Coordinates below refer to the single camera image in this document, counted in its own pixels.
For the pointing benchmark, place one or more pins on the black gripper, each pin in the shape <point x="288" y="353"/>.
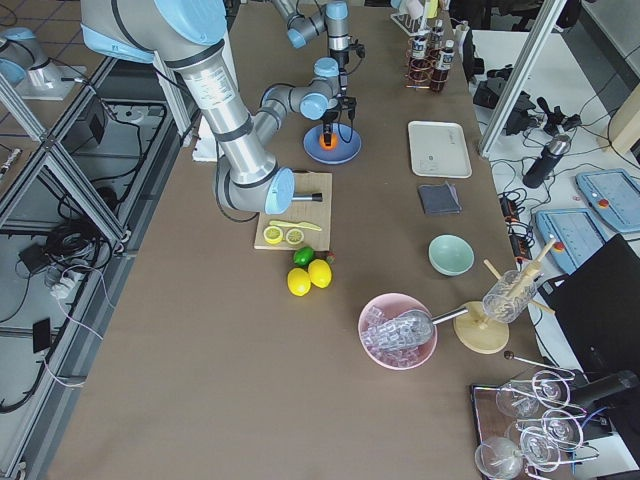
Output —
<point x="331" y="116"/>

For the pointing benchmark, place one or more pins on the orange mandarin fruit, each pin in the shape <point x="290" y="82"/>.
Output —
<point x="328" y="141"/>

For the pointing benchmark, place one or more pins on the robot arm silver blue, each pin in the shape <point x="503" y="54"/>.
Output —
<point x="188" y="36"/>
<point x="332" y="19"/>

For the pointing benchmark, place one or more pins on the blue round plate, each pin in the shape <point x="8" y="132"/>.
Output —
<point x="348" y="144"/>

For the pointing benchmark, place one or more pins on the steel muddler black tip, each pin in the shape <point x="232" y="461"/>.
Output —
<point x="311" y="197"/>

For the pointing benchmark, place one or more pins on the bamboo cutting board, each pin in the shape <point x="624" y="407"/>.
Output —
<point x="317" y="213"/>

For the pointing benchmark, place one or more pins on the yellow plastic knife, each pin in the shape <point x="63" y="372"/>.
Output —
<point x="301" y="225"/>

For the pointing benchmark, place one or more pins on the left tea bottle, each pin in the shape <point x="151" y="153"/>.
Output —
<point x="418" y="65"/>

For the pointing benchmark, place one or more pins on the tea bottle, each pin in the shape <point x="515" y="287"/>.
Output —
<point x="418" y="65"/>
<point x="442" y="66"/>
<point x="436" y="38"/>

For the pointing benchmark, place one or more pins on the upper lemon half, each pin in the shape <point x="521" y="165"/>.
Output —
<point x="294" y="236"/>

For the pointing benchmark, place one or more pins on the lemon half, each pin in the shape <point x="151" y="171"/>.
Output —
<point x="294" y="236"/>
<point x="273" y="235"/>

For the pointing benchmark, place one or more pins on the white rabbit serving tray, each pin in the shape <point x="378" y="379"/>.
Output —
<point x="438" y="149"/>

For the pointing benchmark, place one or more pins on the lower lemon half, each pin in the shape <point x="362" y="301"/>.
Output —
<point x="273" y="235"/>

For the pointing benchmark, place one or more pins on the green lime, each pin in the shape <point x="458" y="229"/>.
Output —
<point x="303" y="256"/>

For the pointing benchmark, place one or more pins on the grey folded cloth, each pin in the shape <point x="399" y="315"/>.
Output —
<point x="439" y="199"/>

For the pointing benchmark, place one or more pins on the front tea bottle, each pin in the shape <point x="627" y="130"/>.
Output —
<point x="442" y="66"/>

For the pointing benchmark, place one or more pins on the right tea bottle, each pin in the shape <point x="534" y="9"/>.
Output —
<point x="436" y="38"/>

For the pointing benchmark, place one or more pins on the upper whole lemon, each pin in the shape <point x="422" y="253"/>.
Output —
<point x="320" y="273"/>

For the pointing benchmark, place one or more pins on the whole lemon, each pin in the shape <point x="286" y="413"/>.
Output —
<point x="320" y="273"/>
<point x="298" y="282"/>

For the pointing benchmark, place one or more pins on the lower whole lemon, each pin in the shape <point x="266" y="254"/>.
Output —
<point x="298" y="282"/>

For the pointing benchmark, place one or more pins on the mint green bowl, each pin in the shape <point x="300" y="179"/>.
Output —
<point x="450" y="255"/>

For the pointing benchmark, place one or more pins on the pink bowl with ice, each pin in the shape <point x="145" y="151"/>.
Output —
<point x="379" y="336"/>

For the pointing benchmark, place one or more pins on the metal ice scoop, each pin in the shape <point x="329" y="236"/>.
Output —
<point x="415" y="327"/>

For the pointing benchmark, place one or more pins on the orange black power strip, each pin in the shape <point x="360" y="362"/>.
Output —
<point x="520" y="233"/>

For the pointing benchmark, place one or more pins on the black thermos bottle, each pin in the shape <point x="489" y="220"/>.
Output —
<point x="550" y="156"/>

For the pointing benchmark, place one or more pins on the clear glass on stand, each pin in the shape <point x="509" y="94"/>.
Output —
<point x="509" y="296"/>

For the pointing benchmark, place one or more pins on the lower teach pendant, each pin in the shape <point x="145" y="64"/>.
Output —
<point x="577" y="234"/>

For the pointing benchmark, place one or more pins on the teach pendant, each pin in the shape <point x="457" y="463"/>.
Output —
<point x="614" y="196"/>
<point x="577" y="234"/>

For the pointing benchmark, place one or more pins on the upper teach pendant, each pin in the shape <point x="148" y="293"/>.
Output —
<point x="614" y="196"/>

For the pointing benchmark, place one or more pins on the black laptop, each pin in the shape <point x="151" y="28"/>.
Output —
<point x="597" y="308"/>

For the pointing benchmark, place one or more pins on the wine glass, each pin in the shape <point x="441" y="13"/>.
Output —
<point x="499" y="458"/>
<point x="540" y="451"/>
<point x="516" y="399"/>
<point x="550" y="389"/>

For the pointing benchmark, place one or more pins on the wooden glass tray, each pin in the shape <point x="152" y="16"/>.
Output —
<point x="488" y="420"/>

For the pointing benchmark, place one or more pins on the copper wire bottle rack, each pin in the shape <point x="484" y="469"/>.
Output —
<point x="429" y="69"/>

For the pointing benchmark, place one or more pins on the aluminium frame post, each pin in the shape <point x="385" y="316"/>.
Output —
<point x="534" y="43"/>

